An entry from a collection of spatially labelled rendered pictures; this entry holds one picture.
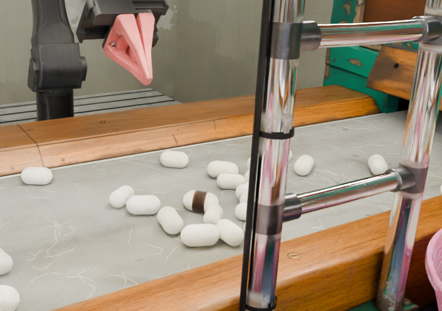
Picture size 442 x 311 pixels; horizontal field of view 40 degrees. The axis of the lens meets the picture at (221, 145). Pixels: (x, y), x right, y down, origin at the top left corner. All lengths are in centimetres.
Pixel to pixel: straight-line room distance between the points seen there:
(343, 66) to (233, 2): 156
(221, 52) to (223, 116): 186
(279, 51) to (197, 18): 251
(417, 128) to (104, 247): 29
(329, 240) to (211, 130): 35
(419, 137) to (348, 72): 63
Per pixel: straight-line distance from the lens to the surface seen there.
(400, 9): 105
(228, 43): 268
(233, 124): 87
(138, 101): 128
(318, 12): 224
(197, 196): 62
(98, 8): 70
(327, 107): 99
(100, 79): 289
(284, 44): 37
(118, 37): 73
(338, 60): 113
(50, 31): 102
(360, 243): 56
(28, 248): 58
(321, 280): 51
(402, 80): 96
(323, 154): 83
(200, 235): 56
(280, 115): 38
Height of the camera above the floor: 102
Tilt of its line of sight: 20 degrees down
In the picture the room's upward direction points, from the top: 3 degrees clockwise
